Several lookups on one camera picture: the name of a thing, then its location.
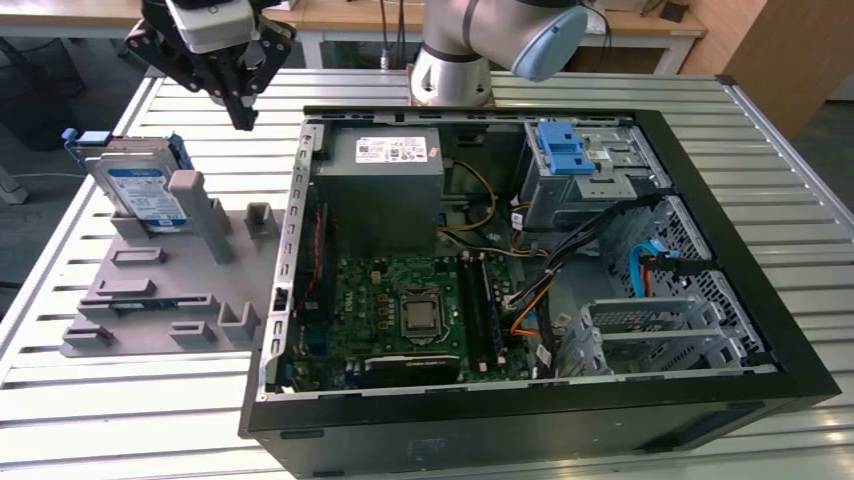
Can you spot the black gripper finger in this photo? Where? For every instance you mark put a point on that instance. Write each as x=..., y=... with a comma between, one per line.
x=167, y=62
x=273, y=55

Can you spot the hard disk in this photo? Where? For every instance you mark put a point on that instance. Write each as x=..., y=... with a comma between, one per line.
x=140, y=195

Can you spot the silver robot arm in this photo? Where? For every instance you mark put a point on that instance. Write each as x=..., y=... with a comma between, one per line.
x=454, y=75

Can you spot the silver disk bay cage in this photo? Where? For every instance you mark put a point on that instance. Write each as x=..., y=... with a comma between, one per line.
x=640, y=337

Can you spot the grey power supply unit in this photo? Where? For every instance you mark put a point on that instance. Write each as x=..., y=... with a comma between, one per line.
x=380, y=210

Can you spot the white metal stand foot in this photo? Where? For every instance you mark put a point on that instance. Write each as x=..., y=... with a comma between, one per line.
x=9, y=192

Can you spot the grey parts rack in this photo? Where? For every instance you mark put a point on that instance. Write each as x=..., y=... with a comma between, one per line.
x=173, y=280

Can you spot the blue plastic drive latch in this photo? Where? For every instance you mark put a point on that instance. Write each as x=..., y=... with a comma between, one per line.
x=560, y=150

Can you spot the green motherboard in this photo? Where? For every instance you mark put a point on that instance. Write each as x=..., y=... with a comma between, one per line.
x=360, y=300

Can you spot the silver optical drive cage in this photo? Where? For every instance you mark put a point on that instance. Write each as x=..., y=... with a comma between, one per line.
x=600, y=190

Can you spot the silver CPU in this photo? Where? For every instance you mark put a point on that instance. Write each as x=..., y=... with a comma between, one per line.
x=420, y=317

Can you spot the black RAM slot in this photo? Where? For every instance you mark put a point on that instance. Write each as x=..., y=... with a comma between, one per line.
x=470, y=310
x=478, y=310
x=495, y=310
x=487, y=310

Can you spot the black graphics card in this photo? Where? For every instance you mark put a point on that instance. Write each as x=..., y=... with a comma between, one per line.
x=413, y=370

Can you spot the light wooden cabinet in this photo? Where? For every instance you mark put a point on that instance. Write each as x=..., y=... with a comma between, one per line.
x=794, y=60

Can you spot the black PC case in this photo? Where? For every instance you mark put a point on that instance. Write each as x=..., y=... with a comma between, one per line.
x=534, y=430

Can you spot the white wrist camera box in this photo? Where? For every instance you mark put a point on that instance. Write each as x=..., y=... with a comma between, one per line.
x=213, y=25

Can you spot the wooden desk white frame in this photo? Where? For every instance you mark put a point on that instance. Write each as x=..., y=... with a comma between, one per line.
x=660, y=26
x=67, y=17

